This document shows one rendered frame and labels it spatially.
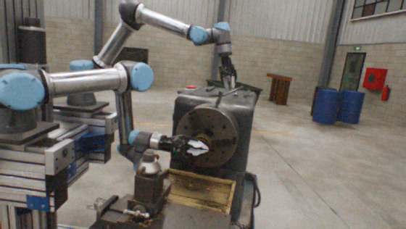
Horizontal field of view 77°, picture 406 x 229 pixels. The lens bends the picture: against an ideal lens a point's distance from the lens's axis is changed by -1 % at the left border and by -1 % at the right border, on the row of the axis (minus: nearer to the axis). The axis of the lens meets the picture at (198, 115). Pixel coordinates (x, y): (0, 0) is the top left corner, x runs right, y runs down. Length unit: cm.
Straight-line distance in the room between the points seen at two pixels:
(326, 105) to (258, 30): 540
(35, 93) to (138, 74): 37
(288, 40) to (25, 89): 1162
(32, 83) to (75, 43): 1113
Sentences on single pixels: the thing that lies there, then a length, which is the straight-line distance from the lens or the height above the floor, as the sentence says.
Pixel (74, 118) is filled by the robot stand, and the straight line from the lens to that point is 153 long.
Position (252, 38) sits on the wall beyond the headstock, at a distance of 1167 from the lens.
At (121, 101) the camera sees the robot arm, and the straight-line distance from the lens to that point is 124.
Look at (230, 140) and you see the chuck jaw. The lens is 125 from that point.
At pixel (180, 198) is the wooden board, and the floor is 89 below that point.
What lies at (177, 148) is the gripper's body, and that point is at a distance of 114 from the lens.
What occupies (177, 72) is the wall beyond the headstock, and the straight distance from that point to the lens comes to 1128.
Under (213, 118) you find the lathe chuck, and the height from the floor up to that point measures 119.
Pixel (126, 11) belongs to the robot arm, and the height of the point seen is 165.
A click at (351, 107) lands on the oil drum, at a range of 831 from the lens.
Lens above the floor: 149
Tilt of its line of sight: 13 degrees down
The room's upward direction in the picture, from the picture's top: 6 degrees clockwise
